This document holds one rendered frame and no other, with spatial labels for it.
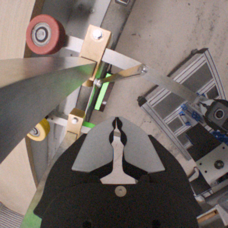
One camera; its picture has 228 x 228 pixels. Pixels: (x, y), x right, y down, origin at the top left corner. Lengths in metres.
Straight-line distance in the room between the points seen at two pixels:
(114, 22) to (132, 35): 0.73
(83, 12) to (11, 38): 0.33
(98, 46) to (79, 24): 0.30
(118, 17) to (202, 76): 1.00
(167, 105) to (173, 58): 0.50
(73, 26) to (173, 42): 0.98
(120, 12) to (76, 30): 0.20
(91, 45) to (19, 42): 0.16
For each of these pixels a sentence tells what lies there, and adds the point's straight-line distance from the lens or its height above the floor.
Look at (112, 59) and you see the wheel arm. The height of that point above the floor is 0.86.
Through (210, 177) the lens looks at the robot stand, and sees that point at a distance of 0.48.
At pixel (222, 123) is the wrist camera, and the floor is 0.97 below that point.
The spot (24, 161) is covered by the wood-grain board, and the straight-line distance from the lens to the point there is 0.56.
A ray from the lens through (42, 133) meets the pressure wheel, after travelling 0.35.
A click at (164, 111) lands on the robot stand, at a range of 1.14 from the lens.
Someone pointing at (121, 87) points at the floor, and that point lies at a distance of 1.16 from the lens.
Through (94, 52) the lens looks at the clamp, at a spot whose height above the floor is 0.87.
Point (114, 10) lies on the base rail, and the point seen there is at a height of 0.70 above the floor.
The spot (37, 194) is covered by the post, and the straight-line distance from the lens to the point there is 0.29.
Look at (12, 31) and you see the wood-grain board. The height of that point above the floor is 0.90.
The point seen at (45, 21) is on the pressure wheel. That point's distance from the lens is 0.27.
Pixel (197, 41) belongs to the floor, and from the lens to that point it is 1.45.
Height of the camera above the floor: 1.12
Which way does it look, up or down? 62 degrees down
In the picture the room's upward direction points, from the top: 180 degrees clockwise
